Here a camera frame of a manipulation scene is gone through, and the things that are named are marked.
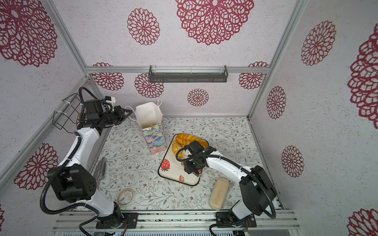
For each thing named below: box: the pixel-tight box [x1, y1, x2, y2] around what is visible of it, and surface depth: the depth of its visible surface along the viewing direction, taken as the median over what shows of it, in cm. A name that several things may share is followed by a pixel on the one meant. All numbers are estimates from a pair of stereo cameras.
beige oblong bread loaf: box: [209, 177, 230, 210], surface depth 81 cm
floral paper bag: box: [135, 102, 167, 155], surface depth 95 cm
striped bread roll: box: [172, 140, 185, 158], surface depth 99 cm
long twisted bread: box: [175, 133, 209, 149], surface depth 105 cm
